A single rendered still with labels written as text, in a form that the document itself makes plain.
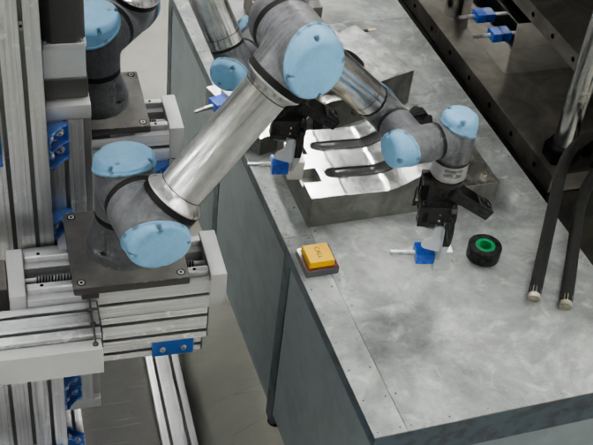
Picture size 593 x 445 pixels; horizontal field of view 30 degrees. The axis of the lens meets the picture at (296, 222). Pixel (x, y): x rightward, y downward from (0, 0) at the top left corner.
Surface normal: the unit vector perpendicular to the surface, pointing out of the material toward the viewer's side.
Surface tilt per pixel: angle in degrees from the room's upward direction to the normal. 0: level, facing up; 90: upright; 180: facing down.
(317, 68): 84
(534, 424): 90
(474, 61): 0
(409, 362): 0
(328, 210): 90
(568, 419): 90
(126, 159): 8
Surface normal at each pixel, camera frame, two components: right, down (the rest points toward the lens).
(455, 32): 0.09, -0.75
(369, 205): 0.31, 0.65
